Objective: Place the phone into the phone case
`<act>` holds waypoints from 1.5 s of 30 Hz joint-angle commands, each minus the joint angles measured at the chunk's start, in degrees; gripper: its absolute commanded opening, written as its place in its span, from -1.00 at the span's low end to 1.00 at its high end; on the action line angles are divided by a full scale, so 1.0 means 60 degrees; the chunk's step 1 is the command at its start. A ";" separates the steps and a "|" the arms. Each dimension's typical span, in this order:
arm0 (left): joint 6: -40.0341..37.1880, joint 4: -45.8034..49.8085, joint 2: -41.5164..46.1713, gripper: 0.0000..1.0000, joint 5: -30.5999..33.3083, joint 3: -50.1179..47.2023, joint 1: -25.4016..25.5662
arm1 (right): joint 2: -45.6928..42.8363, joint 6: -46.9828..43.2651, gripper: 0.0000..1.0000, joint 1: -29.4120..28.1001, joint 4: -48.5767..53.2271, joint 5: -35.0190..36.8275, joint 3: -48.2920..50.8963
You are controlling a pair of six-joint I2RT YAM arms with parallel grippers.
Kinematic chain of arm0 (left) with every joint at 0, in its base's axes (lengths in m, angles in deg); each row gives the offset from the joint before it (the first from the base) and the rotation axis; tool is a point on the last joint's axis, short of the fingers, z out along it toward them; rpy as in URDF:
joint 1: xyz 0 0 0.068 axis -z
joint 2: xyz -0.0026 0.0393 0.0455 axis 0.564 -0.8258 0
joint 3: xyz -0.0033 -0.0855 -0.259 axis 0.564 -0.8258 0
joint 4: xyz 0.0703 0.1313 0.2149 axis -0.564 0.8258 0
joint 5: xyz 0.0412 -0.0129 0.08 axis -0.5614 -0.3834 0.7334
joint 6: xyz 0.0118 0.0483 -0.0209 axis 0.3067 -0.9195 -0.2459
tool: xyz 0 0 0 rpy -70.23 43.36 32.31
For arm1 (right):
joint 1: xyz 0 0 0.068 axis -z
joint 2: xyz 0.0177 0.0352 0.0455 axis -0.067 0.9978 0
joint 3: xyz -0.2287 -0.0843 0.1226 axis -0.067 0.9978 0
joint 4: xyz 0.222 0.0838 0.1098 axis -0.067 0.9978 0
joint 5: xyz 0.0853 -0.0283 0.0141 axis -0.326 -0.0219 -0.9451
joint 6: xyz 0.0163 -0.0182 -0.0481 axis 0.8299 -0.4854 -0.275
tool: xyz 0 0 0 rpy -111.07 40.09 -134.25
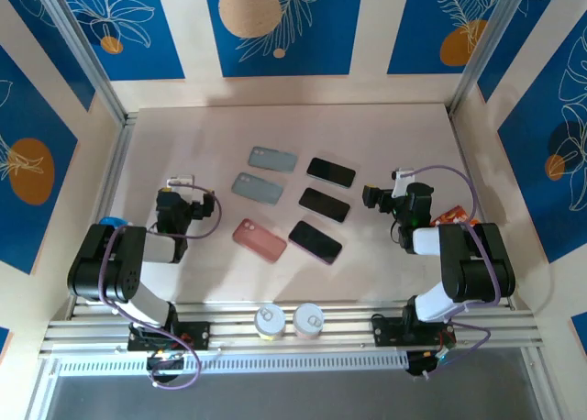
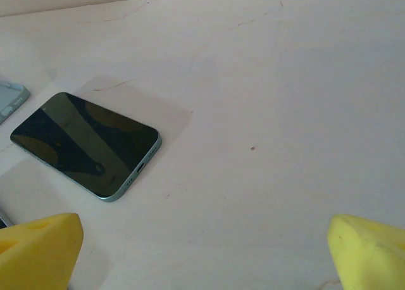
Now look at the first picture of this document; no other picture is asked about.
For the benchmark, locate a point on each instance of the black phone teal edge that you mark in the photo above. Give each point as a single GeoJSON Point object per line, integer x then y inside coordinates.
{"type": "Point", "coordinates": [331, 172]}

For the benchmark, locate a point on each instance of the black phone silver edge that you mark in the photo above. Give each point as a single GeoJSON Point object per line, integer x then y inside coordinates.
{"type": "Point", "coordinates": [324, 204]}

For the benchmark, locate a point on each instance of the grey-blue phone case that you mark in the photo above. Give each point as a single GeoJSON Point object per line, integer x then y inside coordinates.
{"type": "Point", "coordinates": [271, 159]}
{"type": "Point", "coordinates": [257, 188]}

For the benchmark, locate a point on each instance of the pink phone case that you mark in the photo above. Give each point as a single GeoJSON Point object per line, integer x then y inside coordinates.
{"type": "Point", "coordinates": [259, 241]}

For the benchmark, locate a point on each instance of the black phone purple edge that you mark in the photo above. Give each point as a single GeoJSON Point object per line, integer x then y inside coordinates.
{"type": "Point", "coordinates": [315, 242]}

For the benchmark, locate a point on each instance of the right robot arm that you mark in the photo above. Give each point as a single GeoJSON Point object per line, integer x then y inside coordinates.
{"type": "Point", "coordinates": [481, 264]}

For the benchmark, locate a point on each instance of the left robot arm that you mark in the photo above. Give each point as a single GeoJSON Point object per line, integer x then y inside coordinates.
{"type": "Point", "coordinates": [119, 273]}

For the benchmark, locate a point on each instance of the orange snack bag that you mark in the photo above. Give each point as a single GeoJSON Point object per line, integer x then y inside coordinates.
{"type": "Point", "coordinates": [451, 216]}

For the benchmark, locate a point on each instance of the white cup blue lid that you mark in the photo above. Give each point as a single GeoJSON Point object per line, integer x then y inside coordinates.
{"type": "Point", "coordinates": [112, 221]}

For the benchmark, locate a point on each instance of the yellow tin can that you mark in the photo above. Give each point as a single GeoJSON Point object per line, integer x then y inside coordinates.
{"type": "Point", "coordinates": [269, 321]}

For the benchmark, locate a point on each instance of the pink tin can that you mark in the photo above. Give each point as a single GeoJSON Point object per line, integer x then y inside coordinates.
{"type": "Point", "coordinates": [308, 321]}

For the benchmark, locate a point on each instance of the black controller box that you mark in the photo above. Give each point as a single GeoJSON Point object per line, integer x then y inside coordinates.
{"type": "Point", "coordinates": [165, 367]}
{"type": "Point", "coordinates": [419, 365]}

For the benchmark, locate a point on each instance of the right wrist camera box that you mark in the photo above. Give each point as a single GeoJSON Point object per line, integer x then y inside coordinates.
{"type": "Point", "coordinates": [402, 181]}

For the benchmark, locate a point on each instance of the aluminium side rail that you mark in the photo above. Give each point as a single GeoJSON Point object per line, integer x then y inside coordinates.
{"type": "Point", "coordinates": [120, 154]}
{"type": "Point", "coordinates": [460, 140]}

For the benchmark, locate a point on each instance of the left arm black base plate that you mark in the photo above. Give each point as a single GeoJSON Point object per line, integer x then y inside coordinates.
{"type": "Point", "coordinates": [197, 335]}

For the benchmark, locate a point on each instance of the aluminium frame rail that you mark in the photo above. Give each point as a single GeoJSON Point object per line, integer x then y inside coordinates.
{"type": "Point", "coordinates": [238, 333]}

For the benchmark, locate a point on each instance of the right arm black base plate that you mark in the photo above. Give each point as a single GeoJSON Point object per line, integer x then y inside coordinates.
{"type": "Point", "coordinates": [385, 333]}

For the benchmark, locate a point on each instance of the aluminium corner post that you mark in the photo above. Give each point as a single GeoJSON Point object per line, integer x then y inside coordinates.
{"type": "Point", "coordinates": [486, 48]}
{"type": "Point", "coordinates": [88, 58]}

